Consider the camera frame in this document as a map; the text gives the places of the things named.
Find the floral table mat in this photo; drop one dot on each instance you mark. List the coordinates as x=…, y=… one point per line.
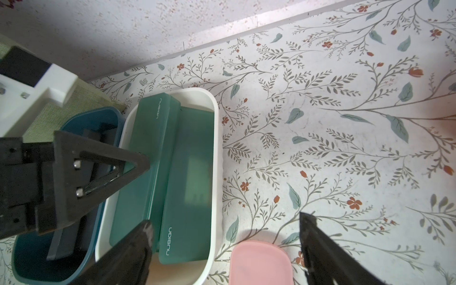
x=341, y=109

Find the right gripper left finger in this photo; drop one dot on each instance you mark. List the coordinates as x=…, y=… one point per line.
x=127, y=263

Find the light green pillow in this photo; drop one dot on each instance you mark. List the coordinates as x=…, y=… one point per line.
x=60, y=110

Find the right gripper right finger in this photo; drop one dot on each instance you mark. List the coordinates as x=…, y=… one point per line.
x=326, y=263

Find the green pencil case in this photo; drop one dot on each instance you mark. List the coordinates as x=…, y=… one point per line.
x=186, y=223
x=153, y=135

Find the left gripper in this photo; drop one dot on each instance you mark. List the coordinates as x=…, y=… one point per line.
x=47, y=186

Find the pink pencil case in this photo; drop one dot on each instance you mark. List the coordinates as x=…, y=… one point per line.
x=259, y=263

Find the dark teal storage box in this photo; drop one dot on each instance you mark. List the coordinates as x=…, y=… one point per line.
x=30, y=253

